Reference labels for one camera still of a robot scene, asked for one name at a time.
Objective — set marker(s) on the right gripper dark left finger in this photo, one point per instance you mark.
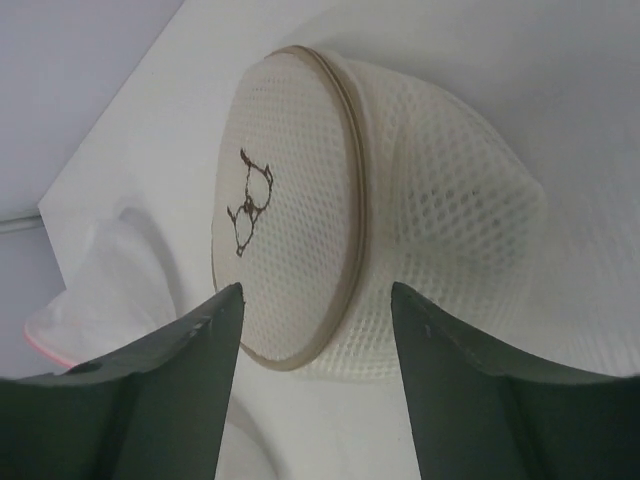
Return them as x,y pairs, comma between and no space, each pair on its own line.
153,409

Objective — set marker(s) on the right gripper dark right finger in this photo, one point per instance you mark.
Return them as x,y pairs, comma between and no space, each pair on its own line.
480,408

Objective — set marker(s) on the cream mesh laundry bag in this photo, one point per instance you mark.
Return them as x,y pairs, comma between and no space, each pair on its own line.
337,178

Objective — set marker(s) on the pink-trimmed white mesh bag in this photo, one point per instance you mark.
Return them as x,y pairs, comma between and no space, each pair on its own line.
120,293

